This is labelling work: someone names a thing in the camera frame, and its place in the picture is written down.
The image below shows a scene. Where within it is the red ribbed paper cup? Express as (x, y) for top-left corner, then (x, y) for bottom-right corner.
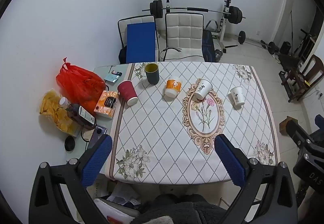
(117, 80), (138, 106)

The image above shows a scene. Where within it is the dark fuzzy clothing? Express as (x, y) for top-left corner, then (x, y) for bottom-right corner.
(131, 194), (226, 223)

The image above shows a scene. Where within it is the white chair with blue board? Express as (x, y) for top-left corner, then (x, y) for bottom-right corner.
(117, 15), (160, 64)

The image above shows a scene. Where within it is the dark green mug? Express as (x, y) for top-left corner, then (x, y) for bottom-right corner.
(144, 63), (159, 85)

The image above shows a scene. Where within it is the red plastic bag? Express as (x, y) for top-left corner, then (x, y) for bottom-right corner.
(56, 57), (106, 115)

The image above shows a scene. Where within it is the barbell with black plates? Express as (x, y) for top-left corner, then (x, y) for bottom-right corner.
(142, 0), (245, 24)

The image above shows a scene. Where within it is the light blue small box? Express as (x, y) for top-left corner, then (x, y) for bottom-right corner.
(104, 73), (120, 83)

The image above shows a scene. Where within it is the brown liquid bottle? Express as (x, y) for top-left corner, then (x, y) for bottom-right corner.
(59, 97), (97, 130)

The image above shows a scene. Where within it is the dark wooden chair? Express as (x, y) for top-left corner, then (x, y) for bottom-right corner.
(278, 54), (323, 103)

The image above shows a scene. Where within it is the smartphone on side table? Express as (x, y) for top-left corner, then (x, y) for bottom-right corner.
(86, 125), (107, 149)

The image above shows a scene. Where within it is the white padded chair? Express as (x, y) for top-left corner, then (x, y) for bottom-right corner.
(160, 12), (204, 62)

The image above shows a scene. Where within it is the small barbell on floor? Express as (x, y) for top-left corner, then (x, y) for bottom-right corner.
(237, 30), (279, 55)

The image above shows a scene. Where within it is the blue flat board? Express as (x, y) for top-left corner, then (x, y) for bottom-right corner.
(126, 22), (156, 63)

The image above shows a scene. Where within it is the orange tissue box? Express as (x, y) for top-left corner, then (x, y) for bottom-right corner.
(94, 90), (119, 119)

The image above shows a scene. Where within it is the white weight bench rack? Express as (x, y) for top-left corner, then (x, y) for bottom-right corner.
(165, 0), (232, 45)

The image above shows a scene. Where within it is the bag of yellow chips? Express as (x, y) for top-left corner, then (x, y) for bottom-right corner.
(39, 90), (80, 137)

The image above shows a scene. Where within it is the small brown wooden box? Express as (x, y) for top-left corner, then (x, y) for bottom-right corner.
(279, 116), (299, 136)

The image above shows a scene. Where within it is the glass side table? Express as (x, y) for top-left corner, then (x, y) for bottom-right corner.
(65, 64), (129, 161)

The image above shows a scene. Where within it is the orange white paper cup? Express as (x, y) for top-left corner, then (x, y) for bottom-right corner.
(165, 76), (182, 98)

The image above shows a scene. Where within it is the small dark gadget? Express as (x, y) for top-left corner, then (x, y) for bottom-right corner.
(112, 70), (122, 76)

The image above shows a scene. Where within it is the patterned floral tablecloth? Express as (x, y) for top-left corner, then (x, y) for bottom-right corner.
(104, 62), (279, 185)

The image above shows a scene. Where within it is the white paper cup right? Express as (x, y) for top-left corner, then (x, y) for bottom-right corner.
(230, 86), (245, 109)

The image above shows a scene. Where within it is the black round lid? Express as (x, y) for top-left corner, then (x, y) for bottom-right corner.
(64, 135), (75, 152)

